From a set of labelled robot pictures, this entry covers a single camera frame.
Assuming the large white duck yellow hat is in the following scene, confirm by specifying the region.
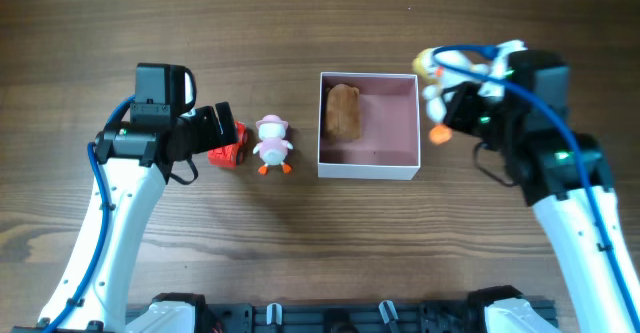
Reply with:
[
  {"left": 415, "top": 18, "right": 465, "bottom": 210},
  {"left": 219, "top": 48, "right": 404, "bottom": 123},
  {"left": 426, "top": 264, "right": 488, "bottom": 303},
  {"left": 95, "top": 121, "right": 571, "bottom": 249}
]
[{"left": 412, "top": 40, "right": 527, "bottom": 145}]

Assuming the red toy fire truck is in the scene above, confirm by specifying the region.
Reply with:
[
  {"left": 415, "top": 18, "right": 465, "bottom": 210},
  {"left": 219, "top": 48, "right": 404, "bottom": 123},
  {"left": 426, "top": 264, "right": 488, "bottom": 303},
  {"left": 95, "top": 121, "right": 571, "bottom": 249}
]
[{"left": 207, "top": 121, "right": 249, "bottom": 168}]

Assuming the small duck with pink hat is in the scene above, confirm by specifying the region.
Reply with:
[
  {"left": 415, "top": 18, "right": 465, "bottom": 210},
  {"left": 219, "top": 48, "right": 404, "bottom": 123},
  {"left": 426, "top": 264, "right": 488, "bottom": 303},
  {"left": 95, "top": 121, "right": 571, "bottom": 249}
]
[{"left": 253, "top": 115, "right": 293, "bottom": 175}]

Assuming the brown plush capybara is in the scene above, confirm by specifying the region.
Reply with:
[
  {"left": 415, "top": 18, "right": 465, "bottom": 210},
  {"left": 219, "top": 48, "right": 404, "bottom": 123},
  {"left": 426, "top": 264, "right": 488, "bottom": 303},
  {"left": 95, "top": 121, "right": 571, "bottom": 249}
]
[{"left": 323, "top": 84, "right": 362, "bottom": 141}]

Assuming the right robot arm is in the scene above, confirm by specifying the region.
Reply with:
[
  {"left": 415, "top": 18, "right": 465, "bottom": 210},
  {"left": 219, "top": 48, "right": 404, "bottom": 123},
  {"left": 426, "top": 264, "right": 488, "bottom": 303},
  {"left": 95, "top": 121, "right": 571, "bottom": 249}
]
[{"left": 428, "top": 42, "right": 639, "bottom": 332}]

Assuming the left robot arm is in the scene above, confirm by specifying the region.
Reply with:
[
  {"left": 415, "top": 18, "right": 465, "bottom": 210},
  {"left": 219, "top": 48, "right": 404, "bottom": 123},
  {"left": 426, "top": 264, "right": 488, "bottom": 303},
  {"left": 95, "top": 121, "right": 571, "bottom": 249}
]
[{"left": 32, "top": 63, "right": 238, "bottom": 332}]

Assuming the pink open cardboard box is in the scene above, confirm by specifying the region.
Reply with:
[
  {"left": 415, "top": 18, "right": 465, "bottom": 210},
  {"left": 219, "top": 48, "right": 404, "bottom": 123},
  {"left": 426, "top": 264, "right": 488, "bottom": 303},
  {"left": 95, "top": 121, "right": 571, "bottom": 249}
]
[{"left": 317, "top": 72, "right": 421, "bottom": 181}]

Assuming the blue right cable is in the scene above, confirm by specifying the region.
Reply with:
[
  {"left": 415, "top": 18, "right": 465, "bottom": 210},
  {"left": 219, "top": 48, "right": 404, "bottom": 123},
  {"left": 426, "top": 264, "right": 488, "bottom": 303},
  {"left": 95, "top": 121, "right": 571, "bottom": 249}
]
[{"left": 432, "top": 44, "right": 640, "bottom": 319}]

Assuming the blue cable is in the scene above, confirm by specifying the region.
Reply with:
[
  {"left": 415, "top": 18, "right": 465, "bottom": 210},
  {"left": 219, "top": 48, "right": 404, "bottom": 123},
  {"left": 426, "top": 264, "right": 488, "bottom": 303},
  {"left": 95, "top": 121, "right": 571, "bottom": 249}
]
[
  {"left": 432, "top": 44, "right": 640, "bottom": 319},
  {"left": 42, "top": 94, "right": 137, "bottom": 333}
]

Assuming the blue left cable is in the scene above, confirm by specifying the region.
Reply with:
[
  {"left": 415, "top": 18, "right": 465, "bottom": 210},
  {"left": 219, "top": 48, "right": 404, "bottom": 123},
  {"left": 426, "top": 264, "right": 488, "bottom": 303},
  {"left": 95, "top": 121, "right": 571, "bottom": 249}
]
[{"left": 42, "top": 94, "right": 137, "bottom": 333}]

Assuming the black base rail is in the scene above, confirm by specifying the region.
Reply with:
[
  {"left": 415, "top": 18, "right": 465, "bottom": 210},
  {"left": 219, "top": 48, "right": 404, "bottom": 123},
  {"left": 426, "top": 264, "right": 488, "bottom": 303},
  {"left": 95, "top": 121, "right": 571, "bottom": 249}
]
[{"left": 124, "top": 300, "right": 559, "bottom": 333}]

